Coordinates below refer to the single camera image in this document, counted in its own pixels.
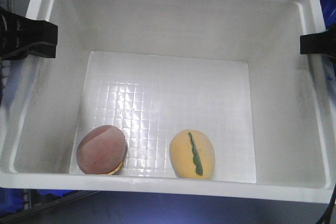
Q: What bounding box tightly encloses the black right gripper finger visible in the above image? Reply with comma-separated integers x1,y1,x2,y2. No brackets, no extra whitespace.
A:
300,23,336,63

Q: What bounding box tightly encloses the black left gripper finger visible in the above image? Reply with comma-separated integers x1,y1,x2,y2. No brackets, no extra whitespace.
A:
1,8,58,60

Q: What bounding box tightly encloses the white plastic tote box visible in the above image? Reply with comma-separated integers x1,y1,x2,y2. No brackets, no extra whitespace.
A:
1,0,335,203

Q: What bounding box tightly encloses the yellow egg plush green stripe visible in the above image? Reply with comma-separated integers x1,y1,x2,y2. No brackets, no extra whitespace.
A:
169,130,215,179

